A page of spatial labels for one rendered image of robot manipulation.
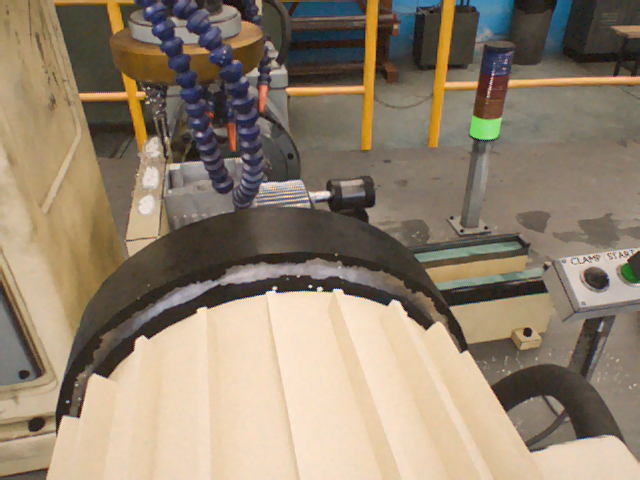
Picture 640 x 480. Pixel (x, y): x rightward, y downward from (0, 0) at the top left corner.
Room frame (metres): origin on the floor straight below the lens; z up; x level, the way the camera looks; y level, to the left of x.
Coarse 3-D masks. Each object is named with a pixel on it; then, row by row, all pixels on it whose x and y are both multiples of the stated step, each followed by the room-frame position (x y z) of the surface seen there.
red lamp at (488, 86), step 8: (480, 72) 1.07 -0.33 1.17; (480, 80) 1.07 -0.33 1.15; (488, 80) 1.05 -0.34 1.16; (496, 80) 1.04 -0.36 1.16; (504, 80) 1.05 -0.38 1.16; (480, 88) 1.06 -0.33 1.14; (488, 88) 1.05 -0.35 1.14; (496, 88) 1.04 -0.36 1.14; (504, 88) 1.05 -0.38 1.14; (480, 96) 1.06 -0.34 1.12; (488, 96) 1.05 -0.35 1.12; (496, 96) 1.04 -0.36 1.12; (504, 96) 1.05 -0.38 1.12
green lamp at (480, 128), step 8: (472, 120) 1.07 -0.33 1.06; (480, 120) 1.05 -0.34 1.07; (488, 120) 1.04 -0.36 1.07; (496, 120) 1.05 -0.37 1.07; (472, 128) 1.07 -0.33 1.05; (480, 128) 1.05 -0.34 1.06; (488, 128) 1.04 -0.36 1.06; (496, 128) 1.05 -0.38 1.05; (480, 136) 1.05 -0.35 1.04; (488, 136) 1.04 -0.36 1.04; (496, 136) 1.05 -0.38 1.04
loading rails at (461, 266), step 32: (416, 256) 0.78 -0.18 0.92; (448, 256) 0.78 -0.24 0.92; (480, 256) 0.79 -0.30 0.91; (512, 256) 0.80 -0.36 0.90; (448, 288) 0.68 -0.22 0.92; (480, 288) 0.68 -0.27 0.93; (512, 288) 0.69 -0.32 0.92; (544, 288) 0.69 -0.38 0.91; (480, 320) 0.68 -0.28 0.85; (512, 320) 0.69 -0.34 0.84; (544, 320) 0.70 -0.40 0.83
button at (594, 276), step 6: (588, 270) 0.52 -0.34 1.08; (594, 270) 0.52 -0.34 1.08; (600, 270) 0.53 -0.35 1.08; (588, 276) 0.52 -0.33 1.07; (594, 276) 0.52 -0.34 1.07; (600, 276) 0.52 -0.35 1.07; (606, 276) 0.52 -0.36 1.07; (588, 282) 0.51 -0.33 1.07; (594, 282) 0.51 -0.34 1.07; (600, 282) 0.51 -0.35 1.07; (606, 282) 0.51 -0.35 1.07; (600, 288) 0.51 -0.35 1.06
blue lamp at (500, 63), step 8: (488, 56) 1.06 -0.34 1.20; (496, 56) 1.05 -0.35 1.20; (504, 56) 1.04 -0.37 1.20; (512, 56) 1.05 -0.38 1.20; (480, 64) 1.08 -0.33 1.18; (488, 64) 1.05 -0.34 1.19; (496, 64) 1.04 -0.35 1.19; (504, 64) 1.04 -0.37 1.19; (488, 72) 1.05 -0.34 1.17; (496, 72) 1.04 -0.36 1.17; (504, 72) 1.04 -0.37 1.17
